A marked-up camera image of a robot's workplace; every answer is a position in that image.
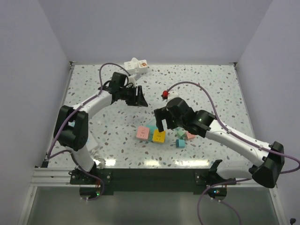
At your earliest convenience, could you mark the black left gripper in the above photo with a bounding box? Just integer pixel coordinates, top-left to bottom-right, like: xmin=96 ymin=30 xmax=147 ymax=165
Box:
xmin=119 ymin=85 xmax=148 ymax=107

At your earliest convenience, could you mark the light blue triangular item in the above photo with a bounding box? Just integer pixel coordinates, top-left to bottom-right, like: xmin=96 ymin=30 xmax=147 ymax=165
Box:
xmin=146 ymin=119 xmax=158 ymax=134

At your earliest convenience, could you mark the yellow cube socket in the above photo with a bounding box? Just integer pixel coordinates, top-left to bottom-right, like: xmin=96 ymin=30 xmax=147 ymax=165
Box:
xmin=152 ymin=129 xmax=166 ymax=143

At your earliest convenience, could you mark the pink cube socket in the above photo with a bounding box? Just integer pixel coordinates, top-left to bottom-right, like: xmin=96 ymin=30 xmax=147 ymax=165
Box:
xmin=136 ymin=126 xmax=150 ymax=141

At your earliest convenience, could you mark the green charger plug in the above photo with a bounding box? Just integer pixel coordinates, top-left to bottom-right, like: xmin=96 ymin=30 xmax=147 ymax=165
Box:
xmin=176 ymin=128 xmax=186 ymax=140

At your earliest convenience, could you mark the teal blue charger plug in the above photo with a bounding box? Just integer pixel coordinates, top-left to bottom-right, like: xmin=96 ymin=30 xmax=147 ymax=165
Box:
xmin=175 ymin=139 xmax=186 ymax=148

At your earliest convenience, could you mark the salmon pink charger plug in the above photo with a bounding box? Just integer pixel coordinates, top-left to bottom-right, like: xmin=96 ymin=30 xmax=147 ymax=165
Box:
xmin=186 ymin=131 xmax=195 ymax=140

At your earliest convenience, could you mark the white power strip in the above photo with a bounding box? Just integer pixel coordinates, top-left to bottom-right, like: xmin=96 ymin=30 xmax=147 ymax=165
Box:
xmin=70 ymin=120 xmax=100 ymax=153

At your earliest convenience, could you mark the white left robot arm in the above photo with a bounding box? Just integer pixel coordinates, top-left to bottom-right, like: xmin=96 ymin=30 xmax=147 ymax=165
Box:
xmin=47 ymin=72 xmax=148 ymax=184

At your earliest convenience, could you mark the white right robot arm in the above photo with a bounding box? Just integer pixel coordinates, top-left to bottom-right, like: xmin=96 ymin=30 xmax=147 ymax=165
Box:
xmin=154 ymin=97 xmax=285 ymax=188

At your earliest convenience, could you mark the white socket adapter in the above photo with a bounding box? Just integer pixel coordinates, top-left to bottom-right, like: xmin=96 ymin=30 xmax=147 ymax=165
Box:
xmin=124 ymin=57 xmax=138 ymax=75

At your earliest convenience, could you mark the white cartoon sticker adapter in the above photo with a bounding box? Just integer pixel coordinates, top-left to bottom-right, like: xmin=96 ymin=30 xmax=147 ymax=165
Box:
xmin=137 ymin=60 xmax=148 ymax=74

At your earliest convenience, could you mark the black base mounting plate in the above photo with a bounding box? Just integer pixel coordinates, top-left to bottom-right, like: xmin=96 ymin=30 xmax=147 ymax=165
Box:
xmin=70 ymin=168 xmax=237 ymax=196

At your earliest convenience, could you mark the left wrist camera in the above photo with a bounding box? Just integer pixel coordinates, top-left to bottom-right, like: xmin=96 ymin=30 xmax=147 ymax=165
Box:
xmin=128 ymin=74 xmax=141 ymax=83

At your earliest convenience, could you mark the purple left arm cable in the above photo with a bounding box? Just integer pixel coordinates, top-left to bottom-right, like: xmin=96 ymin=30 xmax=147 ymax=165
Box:
xmin=46 ymin=63 xmax=132 ymax=201

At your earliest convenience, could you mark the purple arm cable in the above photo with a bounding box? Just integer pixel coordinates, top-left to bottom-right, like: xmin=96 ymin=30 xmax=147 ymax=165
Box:
xmin=46 ymin=63 xmax=132 ymax=201
xmin=167 ymin=81 xmax=300 ymax=225

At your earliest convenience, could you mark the white coiled power cord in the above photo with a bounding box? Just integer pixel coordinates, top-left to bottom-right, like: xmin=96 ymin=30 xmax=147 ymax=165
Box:
xmin=90 ymin=150 xmax=107 ymax=169

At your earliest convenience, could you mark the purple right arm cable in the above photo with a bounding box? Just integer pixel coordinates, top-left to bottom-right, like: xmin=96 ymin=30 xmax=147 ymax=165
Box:
xmin=167 ymin=81 xmax=300 ymax=225

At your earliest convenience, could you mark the aluminium frame rail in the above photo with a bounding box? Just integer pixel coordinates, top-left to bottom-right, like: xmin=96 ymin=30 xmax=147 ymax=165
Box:
xmin=32 ymin=167 xmax=277 ymax=188

